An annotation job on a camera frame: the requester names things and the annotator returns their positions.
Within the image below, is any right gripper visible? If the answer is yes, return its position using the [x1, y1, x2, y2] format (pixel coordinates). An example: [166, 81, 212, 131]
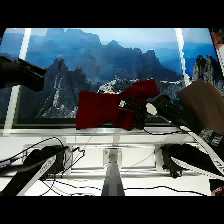
[131, 99, 150, 131]

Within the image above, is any red garment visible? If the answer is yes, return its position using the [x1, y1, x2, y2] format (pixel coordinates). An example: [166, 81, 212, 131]
[75, 79, 161, 132]

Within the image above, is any brown garment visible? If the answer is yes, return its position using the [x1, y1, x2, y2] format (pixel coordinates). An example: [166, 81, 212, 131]
[176, 79, 224, 135]

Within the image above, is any silver frame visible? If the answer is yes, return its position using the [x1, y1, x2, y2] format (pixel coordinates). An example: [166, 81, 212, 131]
[0, 125, 224, 197]

